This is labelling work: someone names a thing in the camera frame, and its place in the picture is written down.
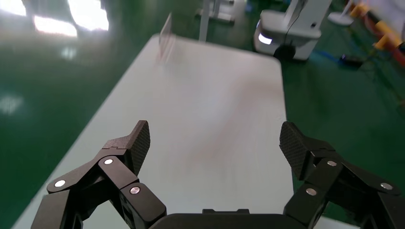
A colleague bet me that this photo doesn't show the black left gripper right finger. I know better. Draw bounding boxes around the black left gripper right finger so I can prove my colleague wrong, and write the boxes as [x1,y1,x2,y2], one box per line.
[279,121,405,229]

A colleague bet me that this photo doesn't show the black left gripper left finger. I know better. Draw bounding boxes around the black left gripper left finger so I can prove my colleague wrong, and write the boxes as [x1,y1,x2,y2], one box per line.
[31,120,167,229]

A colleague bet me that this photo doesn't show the black power adapter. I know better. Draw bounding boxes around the black power adapter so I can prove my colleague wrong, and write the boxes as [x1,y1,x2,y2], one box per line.
[340,53,363,68]

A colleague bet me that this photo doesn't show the white robot body with base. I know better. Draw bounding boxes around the white robot body with base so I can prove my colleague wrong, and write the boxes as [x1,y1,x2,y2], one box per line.
[253,0,333,61]

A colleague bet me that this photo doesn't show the yellow red barrier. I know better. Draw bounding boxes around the yellow red barrier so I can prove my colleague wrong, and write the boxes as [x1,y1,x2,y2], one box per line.
[349,1,405,68]

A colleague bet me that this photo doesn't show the white round stand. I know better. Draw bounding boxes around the white round stand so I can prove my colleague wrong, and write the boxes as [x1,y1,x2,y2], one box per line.
[327,0,354,27]

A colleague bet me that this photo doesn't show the white pole with base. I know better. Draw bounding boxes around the white pole with base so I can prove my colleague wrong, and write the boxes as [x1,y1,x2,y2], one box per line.
[195,0,236,42]

